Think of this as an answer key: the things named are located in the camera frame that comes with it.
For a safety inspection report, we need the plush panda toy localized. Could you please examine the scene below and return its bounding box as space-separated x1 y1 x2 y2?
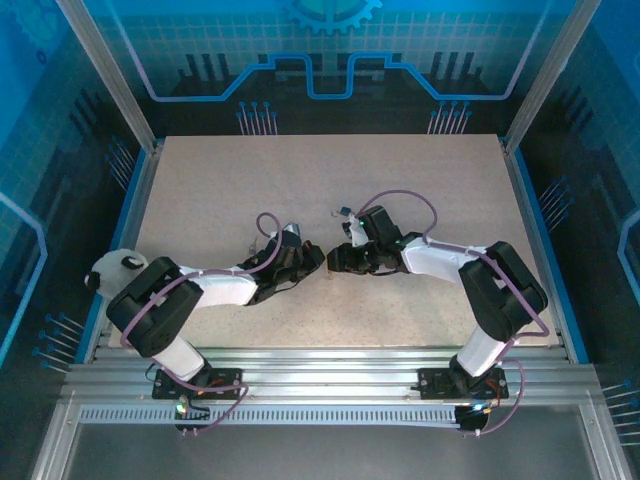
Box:
83 248 152 301

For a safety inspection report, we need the blue table border strip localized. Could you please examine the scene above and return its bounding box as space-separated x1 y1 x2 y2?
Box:
510 147 590 364
73 147 154 370

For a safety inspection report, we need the black controller board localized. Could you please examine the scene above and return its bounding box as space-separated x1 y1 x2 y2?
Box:
453 402 494 435
172 397 211 436

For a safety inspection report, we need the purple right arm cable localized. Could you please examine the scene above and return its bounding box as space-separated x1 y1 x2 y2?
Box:
356 188 551 437

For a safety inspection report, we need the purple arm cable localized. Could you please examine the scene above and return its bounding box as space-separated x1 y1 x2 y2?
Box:
356 188 551 437
121 212 284 437

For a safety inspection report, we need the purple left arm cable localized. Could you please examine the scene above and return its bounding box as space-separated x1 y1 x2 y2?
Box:
121 212 284 437

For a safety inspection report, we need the wide aluminium base rail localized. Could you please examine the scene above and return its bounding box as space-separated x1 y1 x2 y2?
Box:
59 344 601 406

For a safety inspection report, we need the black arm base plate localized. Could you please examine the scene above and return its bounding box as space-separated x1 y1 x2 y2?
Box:
152 367 246 401
417 367 511 401

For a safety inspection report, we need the slotted grey cable tray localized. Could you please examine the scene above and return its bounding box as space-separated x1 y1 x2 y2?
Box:
77 404 467 427

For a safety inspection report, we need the aluminium frame post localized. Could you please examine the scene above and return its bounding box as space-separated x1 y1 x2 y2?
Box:
501 0 601 154
53 0 166 154

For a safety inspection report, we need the aluminium lower frame rail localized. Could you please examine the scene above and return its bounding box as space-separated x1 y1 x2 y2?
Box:
27 394 84 480
577 399 624 480

